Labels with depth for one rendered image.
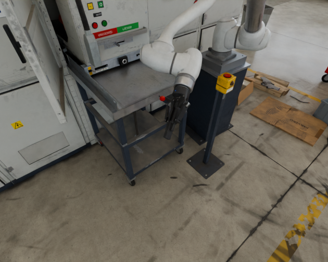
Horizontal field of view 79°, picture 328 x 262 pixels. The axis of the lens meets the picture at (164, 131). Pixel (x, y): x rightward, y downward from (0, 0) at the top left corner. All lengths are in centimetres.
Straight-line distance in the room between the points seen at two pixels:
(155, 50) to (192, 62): 17
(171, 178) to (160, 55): 114
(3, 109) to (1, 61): 32
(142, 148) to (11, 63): 107
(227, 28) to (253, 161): 118
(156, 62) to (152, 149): 97
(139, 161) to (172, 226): 55
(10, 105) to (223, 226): 170
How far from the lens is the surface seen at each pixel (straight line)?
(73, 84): 171
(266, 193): 191
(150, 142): 180
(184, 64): 93
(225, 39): 165
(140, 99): 115
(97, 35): 136
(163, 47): 96
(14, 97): 164
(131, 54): 150
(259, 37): 158
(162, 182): 176
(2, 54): 153
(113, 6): 138
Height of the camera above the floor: 152
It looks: 45 degrees down
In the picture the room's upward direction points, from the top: straight up
